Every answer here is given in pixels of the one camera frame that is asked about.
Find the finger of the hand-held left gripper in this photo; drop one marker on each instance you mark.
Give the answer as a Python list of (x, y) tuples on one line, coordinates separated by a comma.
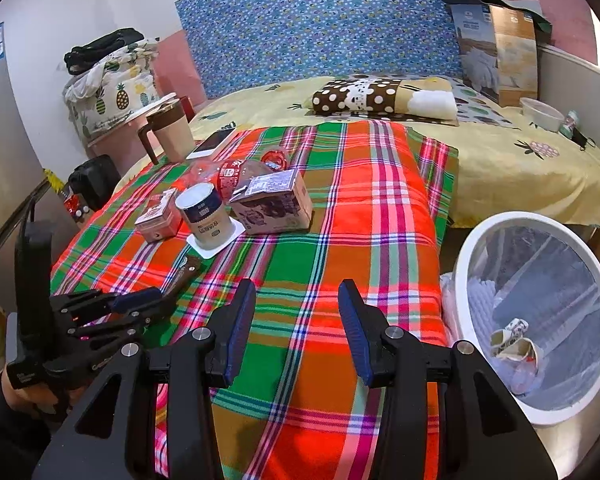
[(135, 300), (150, 317)]

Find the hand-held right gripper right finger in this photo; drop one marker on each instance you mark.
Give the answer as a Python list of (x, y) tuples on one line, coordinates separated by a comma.
[(355, 330)]

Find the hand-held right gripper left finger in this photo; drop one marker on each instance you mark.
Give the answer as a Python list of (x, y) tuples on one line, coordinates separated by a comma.
[(240, 320)]

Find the small red white box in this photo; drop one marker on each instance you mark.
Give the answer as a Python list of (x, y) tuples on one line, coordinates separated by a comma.
[(157, 220)]

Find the white cylindrical cup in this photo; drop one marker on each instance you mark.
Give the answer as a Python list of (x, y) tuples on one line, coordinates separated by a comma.
[(205, 220)]

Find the purple box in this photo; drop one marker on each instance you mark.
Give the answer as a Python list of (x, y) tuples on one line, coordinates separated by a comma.
[(270, 210)]

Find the white foam fruit net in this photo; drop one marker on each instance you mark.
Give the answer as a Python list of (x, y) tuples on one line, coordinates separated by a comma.
[(480, 305)]

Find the clear bottle with red label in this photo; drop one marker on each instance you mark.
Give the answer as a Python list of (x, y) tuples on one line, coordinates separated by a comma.
[(230, 172)]

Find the patterned paper cup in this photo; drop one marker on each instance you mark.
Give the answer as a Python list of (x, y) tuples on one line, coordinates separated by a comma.
[(507, 337)]

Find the cream leaf print pouch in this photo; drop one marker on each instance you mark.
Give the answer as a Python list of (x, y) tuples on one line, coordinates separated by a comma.
[(525, 370)]

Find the white round trash bin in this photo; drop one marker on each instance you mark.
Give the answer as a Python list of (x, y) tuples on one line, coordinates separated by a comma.
[(530, 218)]

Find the clear bin liner bag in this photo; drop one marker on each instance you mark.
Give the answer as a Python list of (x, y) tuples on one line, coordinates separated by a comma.
[(555, 270)]

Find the person's left forearm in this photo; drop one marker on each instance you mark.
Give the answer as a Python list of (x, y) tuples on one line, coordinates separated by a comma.
[(10, 445)]

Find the person's left hand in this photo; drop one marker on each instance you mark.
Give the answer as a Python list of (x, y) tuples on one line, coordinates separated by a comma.
[(20, 399)]

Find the white square coaster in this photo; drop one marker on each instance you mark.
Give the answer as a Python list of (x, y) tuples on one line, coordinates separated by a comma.
[(232, 232)]

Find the plaid blanket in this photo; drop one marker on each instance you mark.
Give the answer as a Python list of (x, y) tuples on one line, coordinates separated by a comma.
[(330, 240)]

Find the black backpack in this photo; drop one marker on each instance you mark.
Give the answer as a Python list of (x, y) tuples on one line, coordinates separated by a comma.
[(95, 180)]

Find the grey refrigerator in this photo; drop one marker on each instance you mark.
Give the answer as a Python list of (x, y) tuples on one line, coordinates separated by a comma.
[(5, 160)]

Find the pink cabinet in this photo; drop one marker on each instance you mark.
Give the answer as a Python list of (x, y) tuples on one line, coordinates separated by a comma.
[(115, 145)]

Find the white phone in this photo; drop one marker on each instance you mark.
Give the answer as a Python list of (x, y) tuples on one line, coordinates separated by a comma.
[(212, 142)]

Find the pineapple print bag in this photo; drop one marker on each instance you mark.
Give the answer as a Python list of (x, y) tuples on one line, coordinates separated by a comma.
[(115, 95)]

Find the bed with yellow sheet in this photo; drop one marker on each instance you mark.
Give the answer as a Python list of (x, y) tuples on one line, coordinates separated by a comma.
[(505, 180)]

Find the brown polka dot pillow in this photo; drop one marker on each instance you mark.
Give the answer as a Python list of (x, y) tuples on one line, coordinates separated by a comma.
[(340, 97)]

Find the black bag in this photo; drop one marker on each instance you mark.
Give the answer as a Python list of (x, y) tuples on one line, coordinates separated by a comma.
[(100, 50)]

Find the leaf print cloth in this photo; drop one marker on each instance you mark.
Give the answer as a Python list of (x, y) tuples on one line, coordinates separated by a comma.
[(480, 107)]

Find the white plastic bowl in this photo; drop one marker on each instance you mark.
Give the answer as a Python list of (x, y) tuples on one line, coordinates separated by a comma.
[(540, 112)]

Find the black face mask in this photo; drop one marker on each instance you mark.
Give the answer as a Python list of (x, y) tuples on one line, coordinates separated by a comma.
[(580, 137)]

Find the small green bottle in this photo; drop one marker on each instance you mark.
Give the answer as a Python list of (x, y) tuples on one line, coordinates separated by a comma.
[(569, 122)]

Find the blue floral headboard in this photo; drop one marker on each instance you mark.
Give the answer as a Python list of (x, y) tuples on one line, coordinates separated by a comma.
[(330, 25)]

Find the cardboard bedding box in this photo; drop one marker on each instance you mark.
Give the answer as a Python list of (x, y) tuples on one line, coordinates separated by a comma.
[(515, 60)]

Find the white bed board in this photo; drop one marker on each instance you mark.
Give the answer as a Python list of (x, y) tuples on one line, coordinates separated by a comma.
[(570, 80)]

